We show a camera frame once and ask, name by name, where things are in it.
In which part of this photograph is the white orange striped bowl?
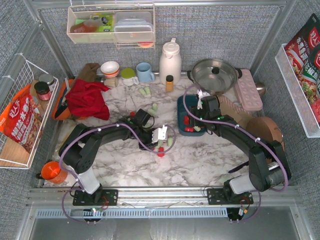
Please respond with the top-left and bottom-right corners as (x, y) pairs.
(100, 61), (120, 78)

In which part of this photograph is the brown cardboard sheet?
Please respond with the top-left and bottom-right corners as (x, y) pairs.
(220, 102), (253, 128)

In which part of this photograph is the pink egg tray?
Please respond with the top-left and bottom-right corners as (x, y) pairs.
(234, 68), (263, 112)

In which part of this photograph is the red seasoning bag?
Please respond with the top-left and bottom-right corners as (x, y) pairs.
(284, 13), (320, 123)
(0, 84), (42, 154)

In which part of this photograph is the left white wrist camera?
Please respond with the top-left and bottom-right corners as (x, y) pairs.
(151, 125), (168, 143)

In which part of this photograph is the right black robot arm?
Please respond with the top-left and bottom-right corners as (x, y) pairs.
(190, 95), (291, 195)

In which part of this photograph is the orange cup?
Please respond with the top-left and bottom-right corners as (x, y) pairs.
(40, 161), (68, 184)

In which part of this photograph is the blue mug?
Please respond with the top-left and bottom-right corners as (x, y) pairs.
(136, 62), (155, 83)

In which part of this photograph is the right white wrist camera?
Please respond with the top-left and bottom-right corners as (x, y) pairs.
(197, 89), (210, 110)

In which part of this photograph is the red seasoning bag left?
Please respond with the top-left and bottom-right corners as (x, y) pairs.
(0, 84), (42, 154)

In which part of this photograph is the red cloth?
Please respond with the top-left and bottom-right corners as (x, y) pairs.
(65, 79), (110, 121)

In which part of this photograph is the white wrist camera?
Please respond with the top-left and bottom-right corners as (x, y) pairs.
(151, 125), (168, 143)
(197, 89), (210, 110)

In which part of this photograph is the orange spice bottle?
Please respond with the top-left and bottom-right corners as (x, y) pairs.
(165, 75), (174, 92)

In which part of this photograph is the glass pepper grinder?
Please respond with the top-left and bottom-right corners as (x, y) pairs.
(101, 77), (119, 88)

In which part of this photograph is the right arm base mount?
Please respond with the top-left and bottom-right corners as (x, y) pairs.
(206, 188), (254, 205)

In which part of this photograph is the cream wall basket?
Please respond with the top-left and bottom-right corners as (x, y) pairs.
(66, 3), (156, 48)

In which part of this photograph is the striped pink cloth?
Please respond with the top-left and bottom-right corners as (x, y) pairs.
(218, 95), (244, 113)

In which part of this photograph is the green lidded cup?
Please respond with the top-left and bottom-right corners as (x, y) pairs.
(120, 68), (139, 87)

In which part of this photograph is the green coffee capsule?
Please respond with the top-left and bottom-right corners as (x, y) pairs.
(167, 137), (175, 148)
(151, 103), (158, 112)
(139, 88), (147, 96)
(156, 140), (164, 149)
(147, 108), (156, 116)
(144, 87), (151, 97)
(194, 126), (201, 132)

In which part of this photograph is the brown cloth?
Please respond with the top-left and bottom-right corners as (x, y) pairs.
(77, 63), (100, 83)

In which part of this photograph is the stainless steel pot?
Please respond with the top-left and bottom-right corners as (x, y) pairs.
(186, 58), (243, 96)

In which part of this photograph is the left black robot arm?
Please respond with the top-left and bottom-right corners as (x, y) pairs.
(58, 109), (156, 195)

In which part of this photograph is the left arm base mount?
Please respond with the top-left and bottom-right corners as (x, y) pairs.
(72, 189), (119, 207)

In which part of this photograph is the white wire basket right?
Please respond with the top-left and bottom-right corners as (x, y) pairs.
(274, 43), (320, 139)

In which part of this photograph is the dark lidded jar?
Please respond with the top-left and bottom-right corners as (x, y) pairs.
(34, 81), (52, 101)

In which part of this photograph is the white thermos jug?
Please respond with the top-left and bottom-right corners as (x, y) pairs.
(159, 38), (182, 85)

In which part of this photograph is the silver lidded jar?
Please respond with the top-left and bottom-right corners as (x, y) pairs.
(39, 73), (55, 86)

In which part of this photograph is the round wooden board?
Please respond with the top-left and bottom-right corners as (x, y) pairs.
(246, 116), (285, 149)

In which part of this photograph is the orange tray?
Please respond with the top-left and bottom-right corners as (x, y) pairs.
(51, 81), (72, 121)

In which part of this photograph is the clear plastic food container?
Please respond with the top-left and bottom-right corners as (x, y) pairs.
(113, 11), (154, 43)

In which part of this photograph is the red seasoning bag right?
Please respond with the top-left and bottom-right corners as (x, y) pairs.
(284, 13), (320, 123)

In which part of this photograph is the teal storage basket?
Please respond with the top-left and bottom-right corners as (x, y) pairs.
(177, 94), (206, 137)

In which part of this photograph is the green packaged item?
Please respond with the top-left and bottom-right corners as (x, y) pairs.
(90, 13), (115, 33)

